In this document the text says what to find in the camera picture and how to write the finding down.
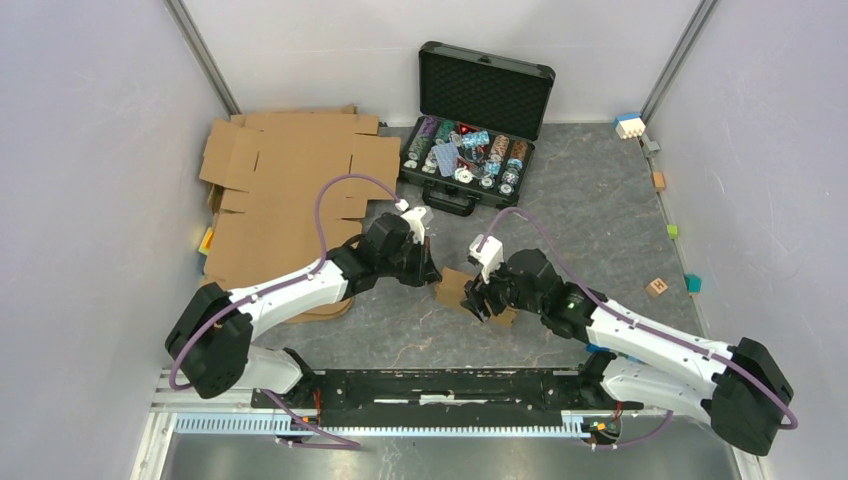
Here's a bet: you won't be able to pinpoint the wooden letter H block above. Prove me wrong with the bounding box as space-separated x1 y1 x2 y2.
645 278 669 298

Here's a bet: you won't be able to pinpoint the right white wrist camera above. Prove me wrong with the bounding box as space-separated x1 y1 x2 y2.
469 234 504 284

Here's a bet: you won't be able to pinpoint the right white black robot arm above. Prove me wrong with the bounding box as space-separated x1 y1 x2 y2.
461 240 797 456

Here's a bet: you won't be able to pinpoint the yellow orange block at left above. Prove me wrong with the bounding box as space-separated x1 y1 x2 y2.
197 227 214 255

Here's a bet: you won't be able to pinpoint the blue white toy block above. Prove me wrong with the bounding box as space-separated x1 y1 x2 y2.
613 112 646 139

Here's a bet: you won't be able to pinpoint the orange small block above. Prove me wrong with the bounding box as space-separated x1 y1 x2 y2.
652 172 666 192

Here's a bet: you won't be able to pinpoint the purple cable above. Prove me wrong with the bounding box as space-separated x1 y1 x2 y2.
476 206 800 452
168 173 407 449

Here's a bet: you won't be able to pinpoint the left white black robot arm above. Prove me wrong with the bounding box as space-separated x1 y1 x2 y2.
164 206 441 408

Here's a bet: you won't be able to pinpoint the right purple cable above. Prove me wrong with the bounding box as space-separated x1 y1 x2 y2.
476 206 800 452

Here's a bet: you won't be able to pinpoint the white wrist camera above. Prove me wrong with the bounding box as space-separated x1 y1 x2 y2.
395 199 434 244
469 234 504 284

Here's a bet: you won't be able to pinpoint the stack of cardboard blanks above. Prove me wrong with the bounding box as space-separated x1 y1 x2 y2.
199 106 402 290

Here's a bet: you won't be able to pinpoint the grey small block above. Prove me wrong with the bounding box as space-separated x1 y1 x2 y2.
640 140 661 158

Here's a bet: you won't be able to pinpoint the blue block near base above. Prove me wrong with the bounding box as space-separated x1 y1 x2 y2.
586 344 608 354

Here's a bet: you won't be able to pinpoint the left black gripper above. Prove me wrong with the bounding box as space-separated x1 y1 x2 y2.
378 235 442 288

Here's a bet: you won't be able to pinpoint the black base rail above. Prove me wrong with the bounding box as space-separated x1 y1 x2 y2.
282 368 644 427

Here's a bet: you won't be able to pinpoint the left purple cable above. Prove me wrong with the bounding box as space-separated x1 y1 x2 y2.
168 173 407 449

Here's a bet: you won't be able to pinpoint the black poker chip case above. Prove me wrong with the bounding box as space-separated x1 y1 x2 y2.
400 41 556 216

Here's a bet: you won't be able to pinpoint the teal small block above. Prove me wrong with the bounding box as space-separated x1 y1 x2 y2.
684 273 702 295

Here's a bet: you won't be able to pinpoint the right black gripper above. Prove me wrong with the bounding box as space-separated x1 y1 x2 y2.
459 256 544 324

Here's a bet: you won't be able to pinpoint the brown cardboard box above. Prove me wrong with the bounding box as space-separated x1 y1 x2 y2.
435 267 517 329

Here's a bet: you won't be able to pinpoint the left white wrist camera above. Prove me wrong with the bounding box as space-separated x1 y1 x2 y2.
395 199 434 244

